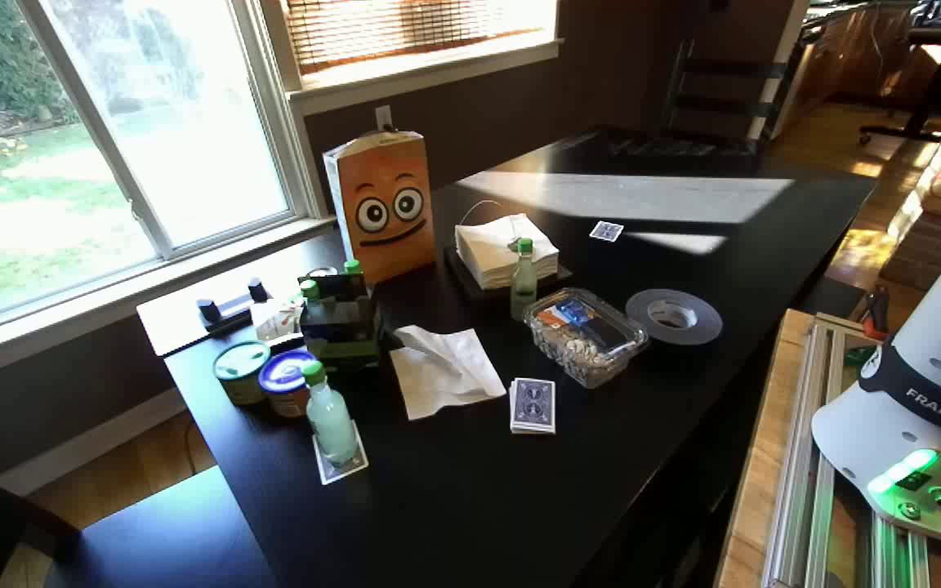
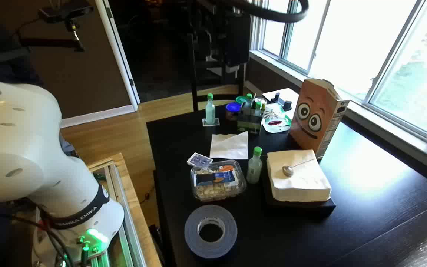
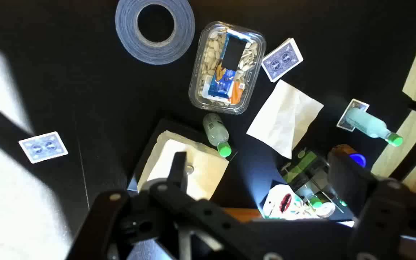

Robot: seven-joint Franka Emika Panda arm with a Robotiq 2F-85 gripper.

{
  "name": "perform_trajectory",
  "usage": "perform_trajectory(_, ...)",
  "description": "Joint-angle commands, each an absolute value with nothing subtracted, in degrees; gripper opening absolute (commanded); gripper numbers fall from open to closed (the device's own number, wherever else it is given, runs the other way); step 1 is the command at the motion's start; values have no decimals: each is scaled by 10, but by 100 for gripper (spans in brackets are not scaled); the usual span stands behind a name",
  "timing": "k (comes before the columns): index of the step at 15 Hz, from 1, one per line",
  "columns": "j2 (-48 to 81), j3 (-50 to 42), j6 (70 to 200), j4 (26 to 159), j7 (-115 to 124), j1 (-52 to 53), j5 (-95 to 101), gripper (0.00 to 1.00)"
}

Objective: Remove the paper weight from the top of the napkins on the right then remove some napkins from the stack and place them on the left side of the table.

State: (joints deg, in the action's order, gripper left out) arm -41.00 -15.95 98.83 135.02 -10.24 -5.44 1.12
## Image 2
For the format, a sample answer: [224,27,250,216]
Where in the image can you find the stack of white napkins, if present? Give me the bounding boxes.
[267,149,332,203]

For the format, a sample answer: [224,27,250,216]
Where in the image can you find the black wooden chair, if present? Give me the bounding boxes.
[191,33,246,112]

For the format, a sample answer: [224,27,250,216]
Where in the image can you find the jar with blue lid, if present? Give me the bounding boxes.
[225,102,242,122]

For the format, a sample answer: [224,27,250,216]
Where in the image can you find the white sheet with black pieces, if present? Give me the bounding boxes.
[262,88,299,112]

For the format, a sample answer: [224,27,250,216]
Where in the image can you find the small green-capped bottle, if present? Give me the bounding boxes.
[246,146,263,185]
[205,93,216,125]

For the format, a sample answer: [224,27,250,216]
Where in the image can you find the green caddy with bottles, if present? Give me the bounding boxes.
[236,93,268,135]

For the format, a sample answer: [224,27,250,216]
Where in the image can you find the clear plastic bag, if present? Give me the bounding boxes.
[262,103,293,134]

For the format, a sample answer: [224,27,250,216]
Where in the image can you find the orange box with face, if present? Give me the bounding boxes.
[289,78,351,160]

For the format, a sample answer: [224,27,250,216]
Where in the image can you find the folded white napkin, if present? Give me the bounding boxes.
[209,131,249,160]

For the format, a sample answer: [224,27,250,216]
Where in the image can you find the window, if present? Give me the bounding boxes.
[250,0,427,168]

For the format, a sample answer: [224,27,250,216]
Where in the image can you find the blue playing card deck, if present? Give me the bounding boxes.
[186,152,214,168]

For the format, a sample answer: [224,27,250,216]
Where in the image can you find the clear plastic snack container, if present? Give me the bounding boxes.
[190,159,247,202]

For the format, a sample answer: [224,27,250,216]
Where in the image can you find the black napkin tray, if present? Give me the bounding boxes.
[261,166,337,218]

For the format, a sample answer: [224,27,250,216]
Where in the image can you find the camera on mount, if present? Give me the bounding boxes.
[17,0,95,53]

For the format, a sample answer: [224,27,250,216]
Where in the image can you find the grey duct tape roll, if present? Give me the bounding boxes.
[184,204,238,259]

